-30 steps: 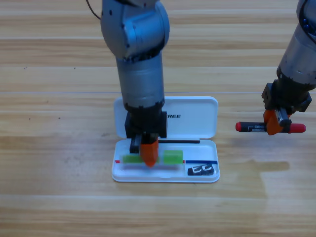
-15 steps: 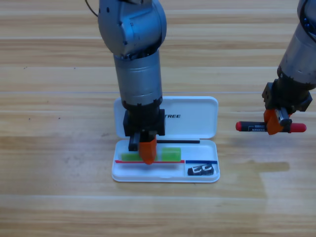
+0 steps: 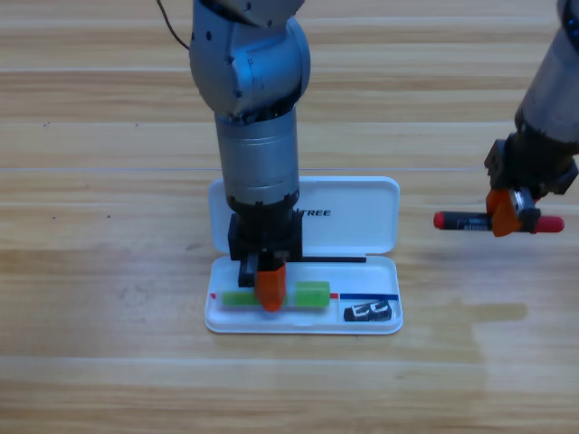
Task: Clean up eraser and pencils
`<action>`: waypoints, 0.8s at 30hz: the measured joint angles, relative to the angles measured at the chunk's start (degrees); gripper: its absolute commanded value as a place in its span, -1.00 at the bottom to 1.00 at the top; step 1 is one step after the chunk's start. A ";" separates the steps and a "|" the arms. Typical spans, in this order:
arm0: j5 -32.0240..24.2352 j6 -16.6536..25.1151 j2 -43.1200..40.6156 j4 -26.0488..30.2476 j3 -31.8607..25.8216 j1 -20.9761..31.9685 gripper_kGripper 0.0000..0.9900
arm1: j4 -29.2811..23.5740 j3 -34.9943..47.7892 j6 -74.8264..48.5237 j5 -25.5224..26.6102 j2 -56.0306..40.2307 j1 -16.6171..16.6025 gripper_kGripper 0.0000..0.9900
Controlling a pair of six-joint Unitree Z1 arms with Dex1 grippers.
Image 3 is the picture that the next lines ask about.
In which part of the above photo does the thin brown cable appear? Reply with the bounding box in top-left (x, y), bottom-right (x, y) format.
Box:
top-left (157, 0), bottom-right (194, 52)

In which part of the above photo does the black marker with red caps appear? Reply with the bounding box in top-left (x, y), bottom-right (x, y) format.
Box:
top-left (432, 211), bottom-right (565, 235)

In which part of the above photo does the white Unitree pencil case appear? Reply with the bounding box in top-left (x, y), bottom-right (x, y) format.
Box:
top-left (204, 175), bottom-right (403, 335)

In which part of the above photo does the black eraser with white print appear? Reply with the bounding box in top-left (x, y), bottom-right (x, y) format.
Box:
top-left (342, 301), bottom-right (394, 323)

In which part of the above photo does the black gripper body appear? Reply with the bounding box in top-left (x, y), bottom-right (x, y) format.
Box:
top-left (483, 131), bottom-right (579, 234)
top-left (227, 189), bottom-right (304, 288)

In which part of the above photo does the green and white highlighter pen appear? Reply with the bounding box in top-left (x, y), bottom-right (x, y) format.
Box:
top-left (220, 280), bottom-right (332, 311)

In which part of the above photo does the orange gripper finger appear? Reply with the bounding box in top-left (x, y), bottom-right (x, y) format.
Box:
top-left (491, 192), bottom-right (522, 239)
top-left (486, 186), bottom-right (510, 214)
top-left (254, 264), bottom-right (288, 313)

